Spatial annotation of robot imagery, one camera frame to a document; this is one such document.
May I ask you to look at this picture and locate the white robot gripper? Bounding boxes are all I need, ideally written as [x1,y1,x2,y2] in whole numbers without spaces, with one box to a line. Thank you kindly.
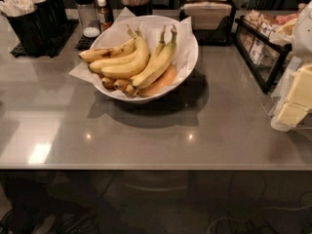
[287,1,312,110]

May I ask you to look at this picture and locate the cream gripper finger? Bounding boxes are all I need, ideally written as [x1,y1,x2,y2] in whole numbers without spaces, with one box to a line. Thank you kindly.
[277,102,309,126]

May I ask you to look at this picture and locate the white paper bowl liner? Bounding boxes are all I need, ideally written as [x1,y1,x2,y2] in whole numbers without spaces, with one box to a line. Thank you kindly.
[68,7,197,100]

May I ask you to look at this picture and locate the white bowl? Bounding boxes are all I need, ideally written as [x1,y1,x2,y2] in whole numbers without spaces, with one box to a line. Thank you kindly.
[89,15,200,104]

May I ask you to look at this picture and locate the orange fruit in bowl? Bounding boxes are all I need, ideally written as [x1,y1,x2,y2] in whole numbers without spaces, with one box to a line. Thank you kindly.
[136,63,176,98]

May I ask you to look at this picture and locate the yellow banana right front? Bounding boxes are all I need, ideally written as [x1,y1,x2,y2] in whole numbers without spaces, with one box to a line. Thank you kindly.
[130,26,177,89]

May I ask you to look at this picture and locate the yellow banana right rear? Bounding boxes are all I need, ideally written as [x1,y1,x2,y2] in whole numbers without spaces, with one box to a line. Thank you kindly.
[142,26,166,73]

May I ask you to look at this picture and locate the large yellow curved banana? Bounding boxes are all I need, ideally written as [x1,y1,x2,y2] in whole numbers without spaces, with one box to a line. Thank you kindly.
[100,26,149,79]

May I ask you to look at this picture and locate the yellow banana middle left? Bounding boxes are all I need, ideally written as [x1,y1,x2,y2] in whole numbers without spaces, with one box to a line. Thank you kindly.
[89,51,137,73]

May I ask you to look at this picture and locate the spotted banana at back left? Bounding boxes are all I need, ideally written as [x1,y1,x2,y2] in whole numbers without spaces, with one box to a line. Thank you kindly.
[79,39,136,63]

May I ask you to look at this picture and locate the clear acrylic stand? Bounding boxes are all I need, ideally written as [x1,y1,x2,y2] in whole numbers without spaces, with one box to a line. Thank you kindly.
[268,57,312,132]

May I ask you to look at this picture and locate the condiment packets in rack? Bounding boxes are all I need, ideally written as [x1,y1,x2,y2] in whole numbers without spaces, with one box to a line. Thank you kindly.
[236,2,307,66]

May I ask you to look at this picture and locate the black napkin dispenser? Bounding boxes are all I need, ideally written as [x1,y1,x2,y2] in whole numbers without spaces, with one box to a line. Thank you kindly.
[179,0,236,46]

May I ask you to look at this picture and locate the small bananas under bunch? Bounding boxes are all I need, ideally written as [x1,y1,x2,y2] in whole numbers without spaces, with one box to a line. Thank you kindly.
[101,77,137,98]

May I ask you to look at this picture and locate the hot sauce bottle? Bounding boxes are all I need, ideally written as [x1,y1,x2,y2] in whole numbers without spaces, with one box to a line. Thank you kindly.
[97,0,113,31]

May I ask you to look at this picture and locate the black rubber mat small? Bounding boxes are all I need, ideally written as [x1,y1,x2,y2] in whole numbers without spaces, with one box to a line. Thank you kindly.
[75,20,99,51]

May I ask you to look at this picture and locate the black rubber mat left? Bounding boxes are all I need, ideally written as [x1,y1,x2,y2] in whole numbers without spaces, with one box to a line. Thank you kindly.
[10,19,79,58]

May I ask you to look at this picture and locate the glass shaker black lid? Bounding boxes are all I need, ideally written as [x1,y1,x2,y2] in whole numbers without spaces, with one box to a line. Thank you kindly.
[74,0,98,29]

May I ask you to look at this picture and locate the black cup behind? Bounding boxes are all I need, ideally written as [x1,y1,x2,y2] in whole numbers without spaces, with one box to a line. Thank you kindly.
[35,0,67,39]

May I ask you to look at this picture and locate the black cup of white cutlery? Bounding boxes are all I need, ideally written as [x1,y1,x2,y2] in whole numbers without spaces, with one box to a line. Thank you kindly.
[0,0,46,56]

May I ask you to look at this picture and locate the black wire condiment rack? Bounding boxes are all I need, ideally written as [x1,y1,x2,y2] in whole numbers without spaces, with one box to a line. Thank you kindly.
[231,17,292,94]

